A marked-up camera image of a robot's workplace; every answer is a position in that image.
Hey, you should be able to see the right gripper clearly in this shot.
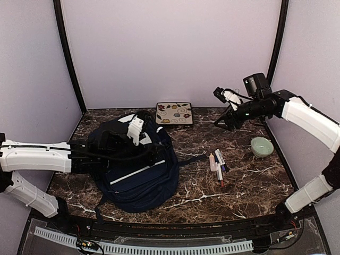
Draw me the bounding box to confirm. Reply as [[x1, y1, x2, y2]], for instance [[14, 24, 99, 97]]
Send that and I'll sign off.
[[215, 97, 270, 132]]

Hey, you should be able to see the navy blue student backpack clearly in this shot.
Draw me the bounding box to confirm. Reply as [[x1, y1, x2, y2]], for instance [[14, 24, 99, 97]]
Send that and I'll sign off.
[[90, 113, 207, 213]]

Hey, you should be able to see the white marker black cap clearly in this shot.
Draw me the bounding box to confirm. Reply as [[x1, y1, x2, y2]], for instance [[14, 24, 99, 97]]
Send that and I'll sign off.
[[215, 149, 230, 172]]

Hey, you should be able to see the white marker purple cap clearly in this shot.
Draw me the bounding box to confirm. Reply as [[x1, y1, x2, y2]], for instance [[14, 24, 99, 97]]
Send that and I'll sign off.
[[216, 163, 224, 187]]

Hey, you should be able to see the white marker blue cap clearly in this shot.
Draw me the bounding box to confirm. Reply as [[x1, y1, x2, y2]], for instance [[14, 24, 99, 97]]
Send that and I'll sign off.
[[214, 150, 224, 170]]

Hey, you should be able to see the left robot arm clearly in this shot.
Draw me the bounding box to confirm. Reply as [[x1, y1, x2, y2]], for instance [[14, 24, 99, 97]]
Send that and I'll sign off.
[[1, 127, 177, 232]]

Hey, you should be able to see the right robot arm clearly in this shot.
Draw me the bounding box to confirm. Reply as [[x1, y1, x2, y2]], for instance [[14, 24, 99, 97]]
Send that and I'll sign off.
[[213, 88, 339, 231]]

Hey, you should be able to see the green ceramic bowl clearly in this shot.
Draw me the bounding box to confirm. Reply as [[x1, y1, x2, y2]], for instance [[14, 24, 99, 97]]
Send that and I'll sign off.
[[250, 137, 274, 158]]

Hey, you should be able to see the floral pattern notebook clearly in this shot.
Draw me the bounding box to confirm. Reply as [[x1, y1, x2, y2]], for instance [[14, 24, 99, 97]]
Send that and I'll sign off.
[[156, 102, 193, 125]]

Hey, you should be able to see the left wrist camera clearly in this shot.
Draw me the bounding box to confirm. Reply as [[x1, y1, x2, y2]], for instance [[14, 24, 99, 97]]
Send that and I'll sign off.
[[119, 110, 155, 146]]

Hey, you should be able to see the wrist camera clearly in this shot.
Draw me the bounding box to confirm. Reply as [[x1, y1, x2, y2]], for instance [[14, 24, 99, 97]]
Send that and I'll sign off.
[[119, 110, 155, 146], [213, 73, 272, 111]]

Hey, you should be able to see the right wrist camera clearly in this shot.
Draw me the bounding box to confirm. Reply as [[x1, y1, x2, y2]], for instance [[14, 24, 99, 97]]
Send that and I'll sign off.
[[213, 73, 272, 111]]

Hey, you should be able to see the white slotted cable duct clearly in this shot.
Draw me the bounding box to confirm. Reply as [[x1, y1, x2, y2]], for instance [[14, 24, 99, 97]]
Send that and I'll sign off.
[[33, 227, 253, 254]]

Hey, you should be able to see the black front rail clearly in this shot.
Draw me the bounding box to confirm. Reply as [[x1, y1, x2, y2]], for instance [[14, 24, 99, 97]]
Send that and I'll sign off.
[[21, 208, 321, 242]]

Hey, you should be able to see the right black frame post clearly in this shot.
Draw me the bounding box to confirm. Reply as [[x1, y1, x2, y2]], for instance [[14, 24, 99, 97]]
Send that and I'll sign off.
[[266, 0, 289, 85]]

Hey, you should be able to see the black frame post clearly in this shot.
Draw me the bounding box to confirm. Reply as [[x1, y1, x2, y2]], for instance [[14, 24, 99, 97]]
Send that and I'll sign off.
[[53, 0, 87, 115], [266, 0, 289, 85]]

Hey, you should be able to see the left black frame post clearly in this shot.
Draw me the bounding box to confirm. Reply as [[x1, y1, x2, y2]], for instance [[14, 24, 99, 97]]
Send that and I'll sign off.
[[53, 0, 87, 115]]

